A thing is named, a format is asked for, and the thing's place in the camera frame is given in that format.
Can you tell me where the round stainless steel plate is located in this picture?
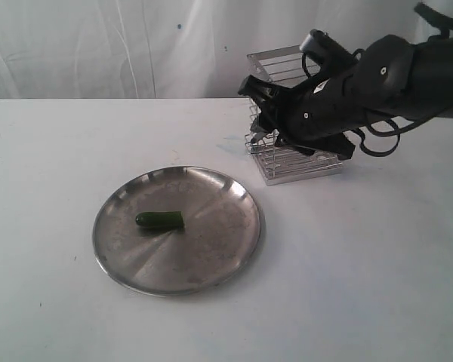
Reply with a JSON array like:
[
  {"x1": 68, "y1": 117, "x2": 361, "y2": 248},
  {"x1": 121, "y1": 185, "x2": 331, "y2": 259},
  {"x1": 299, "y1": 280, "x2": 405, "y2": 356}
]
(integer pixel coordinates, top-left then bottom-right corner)
[{"x1": 92, "y1": 166, "x2": 263, "y2": 296}]

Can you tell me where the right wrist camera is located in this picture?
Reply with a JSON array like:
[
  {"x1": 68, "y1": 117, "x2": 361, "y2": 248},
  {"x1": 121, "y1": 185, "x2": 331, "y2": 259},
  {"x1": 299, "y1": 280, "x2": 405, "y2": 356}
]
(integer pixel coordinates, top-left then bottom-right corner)
[{"x1": 299, "y1": 29, "x2": 358, "y2": 69}]

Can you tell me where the green cucumber piece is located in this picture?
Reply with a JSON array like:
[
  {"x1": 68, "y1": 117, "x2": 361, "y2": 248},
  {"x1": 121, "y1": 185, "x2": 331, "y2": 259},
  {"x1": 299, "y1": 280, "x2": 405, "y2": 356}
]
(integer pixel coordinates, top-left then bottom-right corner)
[{"x1": 135, "y1": 211, "x2": 184, "y2": 230}]

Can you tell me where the white backdrop curtain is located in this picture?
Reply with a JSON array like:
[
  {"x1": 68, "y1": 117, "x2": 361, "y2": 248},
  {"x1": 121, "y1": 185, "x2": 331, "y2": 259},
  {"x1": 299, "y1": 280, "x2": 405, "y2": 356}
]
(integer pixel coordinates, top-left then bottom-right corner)
[{"x1": 0, "y1": 0, "x2": 435, "y2": 99}]

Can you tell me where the black handled kitchen knife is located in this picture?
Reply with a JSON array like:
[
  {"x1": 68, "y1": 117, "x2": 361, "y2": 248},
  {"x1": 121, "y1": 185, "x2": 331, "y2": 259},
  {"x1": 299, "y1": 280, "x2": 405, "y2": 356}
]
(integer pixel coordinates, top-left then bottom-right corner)
[{"x1": 250, "y1": 131, "x2": 268, "y2": 145}]

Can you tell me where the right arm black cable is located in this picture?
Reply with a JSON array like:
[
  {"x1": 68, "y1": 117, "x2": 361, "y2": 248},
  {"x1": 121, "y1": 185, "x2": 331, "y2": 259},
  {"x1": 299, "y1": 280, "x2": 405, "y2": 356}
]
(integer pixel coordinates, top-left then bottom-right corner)
[{"x1": 354, "y1": 116, "x2": 442, "y2": 156}]

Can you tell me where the wire metal utensil holder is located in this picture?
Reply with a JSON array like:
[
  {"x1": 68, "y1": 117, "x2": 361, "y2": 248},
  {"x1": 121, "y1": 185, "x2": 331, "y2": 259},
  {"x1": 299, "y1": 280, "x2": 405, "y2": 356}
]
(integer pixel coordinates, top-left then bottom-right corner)
[{"x1": 245, "y1": 45, "x2": 343, "y2": 186}]

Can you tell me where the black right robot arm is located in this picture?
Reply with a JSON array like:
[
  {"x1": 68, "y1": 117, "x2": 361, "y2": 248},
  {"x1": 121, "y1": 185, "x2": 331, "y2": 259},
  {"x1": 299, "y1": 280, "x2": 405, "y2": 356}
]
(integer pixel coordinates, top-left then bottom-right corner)
[{"x1": 239, "y1": 30, "x2": 453, "y2": 160}]

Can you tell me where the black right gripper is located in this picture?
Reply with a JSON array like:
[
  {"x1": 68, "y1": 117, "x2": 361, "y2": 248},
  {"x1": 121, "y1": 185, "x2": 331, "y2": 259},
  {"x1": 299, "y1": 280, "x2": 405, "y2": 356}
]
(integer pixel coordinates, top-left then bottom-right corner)
[{"x1": 238, "y1": 69, "x2": 374, "y2": 161}]

